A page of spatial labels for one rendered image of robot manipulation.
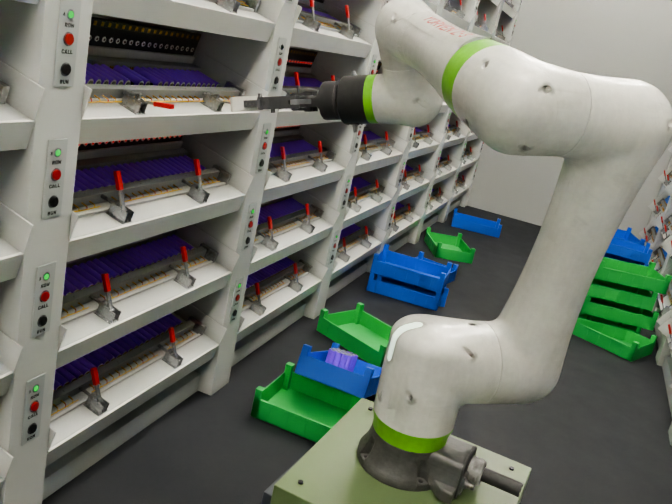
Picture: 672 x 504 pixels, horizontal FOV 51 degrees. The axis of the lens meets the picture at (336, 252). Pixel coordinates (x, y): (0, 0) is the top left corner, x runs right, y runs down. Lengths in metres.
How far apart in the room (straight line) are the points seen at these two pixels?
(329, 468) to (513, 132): 0.58
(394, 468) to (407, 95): 0.64
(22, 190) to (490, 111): 0.68
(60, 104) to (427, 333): 0.64
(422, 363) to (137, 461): 0.81
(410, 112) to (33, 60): 0.63
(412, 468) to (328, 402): 0.88
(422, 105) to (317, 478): 0.67
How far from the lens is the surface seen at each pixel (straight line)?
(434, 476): 1.14
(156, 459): 1.66
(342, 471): 1.14
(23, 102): 1.11
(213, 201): 1.59
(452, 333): 1.06
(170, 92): 1.44
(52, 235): 1.18
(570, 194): 1.02
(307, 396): 1.99
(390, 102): 1.32
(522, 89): 0.88
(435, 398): 1.06
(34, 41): 1.09
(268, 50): 1.67
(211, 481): 1.62
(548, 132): 0.90
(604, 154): 0.97
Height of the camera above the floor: 0.95
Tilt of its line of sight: 17 degrees down
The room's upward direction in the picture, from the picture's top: 12 degrees clockwise
